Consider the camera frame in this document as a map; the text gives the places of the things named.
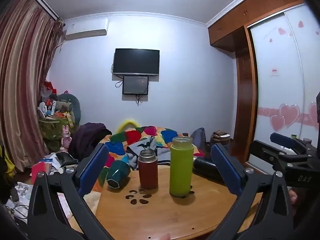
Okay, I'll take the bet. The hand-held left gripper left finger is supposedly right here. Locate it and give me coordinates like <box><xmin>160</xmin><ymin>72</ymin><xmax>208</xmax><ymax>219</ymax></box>
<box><xmin>27</xmin><ymin>144</ymin><xmax>114</xmax><ymax>240</ymax></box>

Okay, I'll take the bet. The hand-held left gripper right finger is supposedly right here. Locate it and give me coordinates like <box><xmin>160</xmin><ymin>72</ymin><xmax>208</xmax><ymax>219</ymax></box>
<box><xmin>210</xmin><ymin>142</ymin><xmax>295</xmax><ymax>240</ymax></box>

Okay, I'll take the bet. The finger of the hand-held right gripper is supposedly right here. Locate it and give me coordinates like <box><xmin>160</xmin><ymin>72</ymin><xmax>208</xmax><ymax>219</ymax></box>
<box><xmin>269</xmin><ymin>132</ymin><xmax>313</xmax><ymax>155</ymax></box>
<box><xmin>249</xmin><ymin>140</ymin><xmax>310</xmax><ymax>178</ymax></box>

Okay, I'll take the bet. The green cup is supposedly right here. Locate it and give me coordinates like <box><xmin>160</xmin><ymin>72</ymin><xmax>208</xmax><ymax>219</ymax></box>
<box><xmin>169</xmin><ymin>137</ymin><xmax>194</xmax><ymax>197</ymax></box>

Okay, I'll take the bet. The red steel-rimmed cup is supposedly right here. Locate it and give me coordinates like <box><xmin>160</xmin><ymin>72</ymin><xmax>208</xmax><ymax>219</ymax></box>
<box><xmin>138</xmin><ymin>149</ymin><xmax>159</xmax><ymax>190</ymax></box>

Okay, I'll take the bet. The teal faceted cup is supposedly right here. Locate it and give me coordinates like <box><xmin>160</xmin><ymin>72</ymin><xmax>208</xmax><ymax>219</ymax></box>
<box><xmin>106</xmin><ymin>159</ymin><xmax>131</xmax><ymax>189</ymax></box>

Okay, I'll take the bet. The person's right hand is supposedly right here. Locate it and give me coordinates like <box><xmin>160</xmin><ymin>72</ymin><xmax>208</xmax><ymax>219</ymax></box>
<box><xmin>287</xmin><ymin>189</ymin><xmax>300</xmax><ymax>217</ymax></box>

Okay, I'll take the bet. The black bottle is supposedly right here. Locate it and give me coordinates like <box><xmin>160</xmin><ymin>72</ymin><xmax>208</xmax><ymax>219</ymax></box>
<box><xmin>192</xmin><ymin>156</ymin><xmax>226</xmax><ymax>182</ymax></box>

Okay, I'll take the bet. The black pouch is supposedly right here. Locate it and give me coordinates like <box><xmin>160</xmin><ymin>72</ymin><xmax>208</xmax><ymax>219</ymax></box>
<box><xmin>56</xmin><ymin>152</ymin><xmax>78</xmax><ymax>167</ymax></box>

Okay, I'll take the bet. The dark purple clothing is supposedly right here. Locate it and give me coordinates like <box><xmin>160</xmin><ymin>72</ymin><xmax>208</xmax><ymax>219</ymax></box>
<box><xmin>68</xmin><ymin>122</ymin><xmax>113</xmax><ymax>161</ymax></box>

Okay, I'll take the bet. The pink rabbit toy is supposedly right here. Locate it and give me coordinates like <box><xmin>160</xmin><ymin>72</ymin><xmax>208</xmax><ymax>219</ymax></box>
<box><xmin>61</xmin><ymin>125</ymin><xmax>72</xmax><ymax>153</ymax></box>

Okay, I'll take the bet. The red box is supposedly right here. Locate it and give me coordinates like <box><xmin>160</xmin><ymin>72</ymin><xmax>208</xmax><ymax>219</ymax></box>
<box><xmin>31</xmin><ymin>161</ymin><xmax>52</xmax><ymax>185</ymax></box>

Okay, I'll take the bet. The colourful patchwork quilt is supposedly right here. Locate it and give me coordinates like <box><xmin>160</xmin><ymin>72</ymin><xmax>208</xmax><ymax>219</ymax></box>
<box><xmin>94</xmin><ymin>126</ymin><xmax>208</xmax><ymax>193</ymax></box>

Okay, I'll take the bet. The yellow curved cushion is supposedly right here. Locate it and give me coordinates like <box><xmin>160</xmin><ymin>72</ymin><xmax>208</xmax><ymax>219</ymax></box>
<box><xmin>115</xmin><ymin>120</ymin><xmax>141</xmax><ymax>134</ymax></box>

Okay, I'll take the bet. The grey printed cloth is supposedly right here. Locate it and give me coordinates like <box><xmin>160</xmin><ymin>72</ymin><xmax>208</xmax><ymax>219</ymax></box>
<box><xmin>126</xmin><ymin>136</ymin><xmax>173</xmax><ymax>166</ymax></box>

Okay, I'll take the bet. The green fabric bag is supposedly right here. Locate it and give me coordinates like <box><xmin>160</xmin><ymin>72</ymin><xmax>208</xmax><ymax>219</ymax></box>
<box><xmin>38</xmin><ymin>117</ymin><xmax>73</xmax><ymax>142</ymax></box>

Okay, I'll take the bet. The wooden wardrobe with sliding doors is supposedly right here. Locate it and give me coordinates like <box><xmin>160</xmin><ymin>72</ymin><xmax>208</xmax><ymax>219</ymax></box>
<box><xmin>207</xmin><ymin>0</ymin><xmax>320</xmax><ymax>180</ymax></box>

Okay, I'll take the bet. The grey-green round cushion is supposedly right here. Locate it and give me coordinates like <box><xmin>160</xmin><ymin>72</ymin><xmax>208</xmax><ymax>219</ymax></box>
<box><xmin>57</xmin><ymin>93</ymin><xmax>81</xmax><ymax>126</ymax></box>

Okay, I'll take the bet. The pile of papers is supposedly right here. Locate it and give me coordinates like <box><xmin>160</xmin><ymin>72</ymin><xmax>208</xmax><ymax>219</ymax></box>
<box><xmin>4</xmin><ymin>180</ymin><xmax>34</xmax><ymax>222</ymax></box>

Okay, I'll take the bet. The round wooden table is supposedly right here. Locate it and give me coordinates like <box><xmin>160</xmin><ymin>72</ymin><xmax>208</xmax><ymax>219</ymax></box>
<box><xmin>95</xmin><ymin>164</ymin><xmax>263</xmax><ymax>240</ymax></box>

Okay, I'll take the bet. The red paper bag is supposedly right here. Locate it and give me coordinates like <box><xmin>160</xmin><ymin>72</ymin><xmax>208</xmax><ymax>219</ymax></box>
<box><xmin>45</xmin><ymin>79</ymin><xmax>58</xmax><ymax>93</ymax></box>

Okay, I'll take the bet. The small black monitor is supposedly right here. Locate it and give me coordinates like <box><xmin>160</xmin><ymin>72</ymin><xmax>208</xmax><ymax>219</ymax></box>
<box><xmin>122</xmin><ymin>75</ymin><xmax>150</xmax><ymax>96</ymax></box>

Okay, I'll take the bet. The striped red curtain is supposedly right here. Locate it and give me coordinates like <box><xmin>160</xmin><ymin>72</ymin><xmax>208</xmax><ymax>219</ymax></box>
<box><xmin>0</xmin><ymin>0</ymin><xmax>63</xmax><ymax>173</ymax></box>

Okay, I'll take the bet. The white air conditioner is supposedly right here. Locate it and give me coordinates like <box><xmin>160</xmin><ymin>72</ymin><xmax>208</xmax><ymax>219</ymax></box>
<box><xmin>64</xmin><ymin>21</ymin><xmax>110</xmax><ymax>41</ymax></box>

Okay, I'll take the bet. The black television cable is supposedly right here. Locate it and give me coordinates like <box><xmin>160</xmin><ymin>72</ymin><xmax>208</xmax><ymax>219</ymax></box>
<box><xmin>111</xmin><ymin>64</ymin><xmax>124</xmax><ymax>89</ymax></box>

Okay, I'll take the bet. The wall-mounted black television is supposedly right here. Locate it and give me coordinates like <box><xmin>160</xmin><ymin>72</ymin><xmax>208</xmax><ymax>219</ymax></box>
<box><xmin>112</xmin><ymin>48</ymin><xmax>160</xmax><ymax>77</ymax></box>

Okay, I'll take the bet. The white curtain rail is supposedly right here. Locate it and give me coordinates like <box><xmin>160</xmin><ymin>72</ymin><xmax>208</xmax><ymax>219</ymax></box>
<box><xmin>24</xmin><ymin>0</ymin><xmax>65</xmax><ymax>22</ymax></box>

